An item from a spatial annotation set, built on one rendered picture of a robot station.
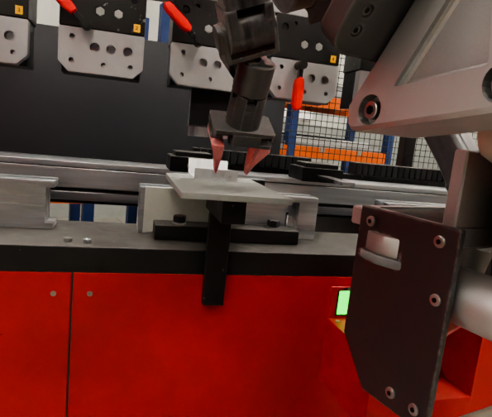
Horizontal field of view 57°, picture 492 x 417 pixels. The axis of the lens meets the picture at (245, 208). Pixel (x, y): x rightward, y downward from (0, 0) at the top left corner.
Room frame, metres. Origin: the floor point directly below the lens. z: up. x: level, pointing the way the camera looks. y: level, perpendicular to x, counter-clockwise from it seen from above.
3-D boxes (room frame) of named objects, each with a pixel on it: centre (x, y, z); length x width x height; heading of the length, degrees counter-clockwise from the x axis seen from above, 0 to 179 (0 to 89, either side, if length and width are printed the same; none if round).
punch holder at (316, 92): (1.01, -0.08, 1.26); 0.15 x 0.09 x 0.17; 106
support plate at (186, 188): (0.83, 0.05, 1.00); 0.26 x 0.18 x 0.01; 16
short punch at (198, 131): (0.97, 0.09, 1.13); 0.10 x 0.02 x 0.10; 106
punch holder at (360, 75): (1.07, -0.27, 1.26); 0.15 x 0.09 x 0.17; 106
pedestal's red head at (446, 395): (0.75, -0.29, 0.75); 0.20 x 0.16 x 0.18; 107
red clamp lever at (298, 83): (0.95, -0.08, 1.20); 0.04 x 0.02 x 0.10; 16
